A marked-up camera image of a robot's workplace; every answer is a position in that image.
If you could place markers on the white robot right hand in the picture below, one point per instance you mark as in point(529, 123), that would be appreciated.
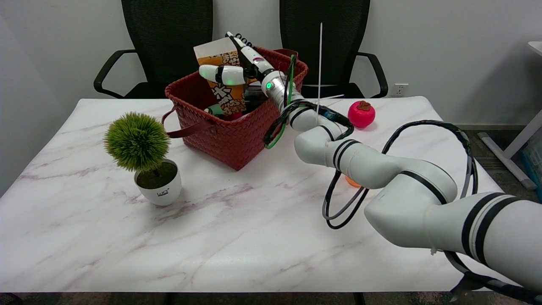
point(228, 75)

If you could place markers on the orange popcorn box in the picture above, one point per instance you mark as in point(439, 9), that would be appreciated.
point(226, 95)

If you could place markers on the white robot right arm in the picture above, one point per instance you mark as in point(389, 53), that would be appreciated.
point(381, 169)

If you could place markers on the red woven basket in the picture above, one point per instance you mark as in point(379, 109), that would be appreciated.
point(224, 137)

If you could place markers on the blue storage bin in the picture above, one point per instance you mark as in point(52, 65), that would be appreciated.
point(534, 165)

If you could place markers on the black bottle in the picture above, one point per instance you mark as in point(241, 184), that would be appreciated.
point(256, 99)

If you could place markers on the green round item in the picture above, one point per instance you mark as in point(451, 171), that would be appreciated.
point(213, 110)

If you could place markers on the pink small item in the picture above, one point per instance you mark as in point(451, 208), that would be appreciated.
point(236, 115)

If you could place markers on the black mesh office chair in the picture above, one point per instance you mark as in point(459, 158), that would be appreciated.
point(334, 34)
point(169, 42)

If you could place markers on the white zip tie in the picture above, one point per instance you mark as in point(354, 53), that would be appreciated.
point(319, 67)

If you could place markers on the green ball plant white pot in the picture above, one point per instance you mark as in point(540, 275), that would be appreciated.
point(137, 142)

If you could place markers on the red persimmon toy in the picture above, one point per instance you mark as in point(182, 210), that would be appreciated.
point(361, 115)

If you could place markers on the orange rubber duck toy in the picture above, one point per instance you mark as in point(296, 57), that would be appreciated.
point(350, 183)

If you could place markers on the white side table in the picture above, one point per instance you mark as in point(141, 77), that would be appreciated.
point(514, 144)

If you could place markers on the white wall outlet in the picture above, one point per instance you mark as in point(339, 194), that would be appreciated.
point(399, 90)

